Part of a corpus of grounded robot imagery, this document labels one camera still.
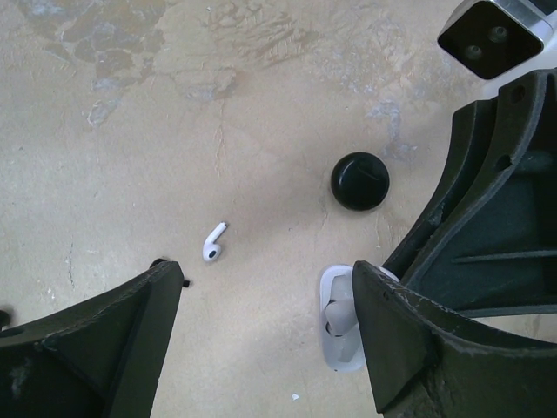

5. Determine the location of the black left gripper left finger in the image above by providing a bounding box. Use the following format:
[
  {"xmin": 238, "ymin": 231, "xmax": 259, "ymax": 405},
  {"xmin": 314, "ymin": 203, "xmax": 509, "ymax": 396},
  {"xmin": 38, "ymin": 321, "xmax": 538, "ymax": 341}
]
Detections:
[{"xmin": 1, "ymin": 260, "xmax": 183, "ymax": 417}]

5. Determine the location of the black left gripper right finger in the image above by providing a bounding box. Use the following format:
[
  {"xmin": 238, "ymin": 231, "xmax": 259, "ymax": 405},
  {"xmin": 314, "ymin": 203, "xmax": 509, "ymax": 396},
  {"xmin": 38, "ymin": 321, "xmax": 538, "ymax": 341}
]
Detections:
[{"xmin": 352, "ymin": 261, "xmax": 556, "ymax": 417}]

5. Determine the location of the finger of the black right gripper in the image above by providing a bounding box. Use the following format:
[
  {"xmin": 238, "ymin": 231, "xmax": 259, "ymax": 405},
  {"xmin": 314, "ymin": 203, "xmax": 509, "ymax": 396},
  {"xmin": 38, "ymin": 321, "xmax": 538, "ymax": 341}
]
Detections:
[{"xmin": 385, "ymin": 70, "xmax": 556, "ymax": 317}]

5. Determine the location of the white earbud charging case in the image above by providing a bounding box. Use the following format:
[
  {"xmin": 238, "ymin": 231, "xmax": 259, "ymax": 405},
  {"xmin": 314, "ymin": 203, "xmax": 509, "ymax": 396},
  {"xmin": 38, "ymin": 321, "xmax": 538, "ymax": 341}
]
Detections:
[{"xmin": 319, "ymin": 264, "xmax": 399, "ymax": 374}]

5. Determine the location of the white earbud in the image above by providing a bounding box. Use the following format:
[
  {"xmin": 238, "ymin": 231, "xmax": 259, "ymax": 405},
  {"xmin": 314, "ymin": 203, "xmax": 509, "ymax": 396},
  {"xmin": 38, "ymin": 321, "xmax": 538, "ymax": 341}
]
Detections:
[
  {"xmin": 325, "ymin": 299, "xmax": 358, "ymax": 337},
  {"xmin": 202, "ymin": 222, "xmax": 228, "ymax": 263}
]

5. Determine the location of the black earbud charging case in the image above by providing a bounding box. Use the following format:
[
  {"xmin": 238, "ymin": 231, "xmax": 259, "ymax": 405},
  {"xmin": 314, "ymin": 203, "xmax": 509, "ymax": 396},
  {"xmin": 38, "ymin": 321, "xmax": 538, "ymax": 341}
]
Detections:
[{"xmin": 330, "ymin": 152, "xmax": 390, "ymax": 212}]

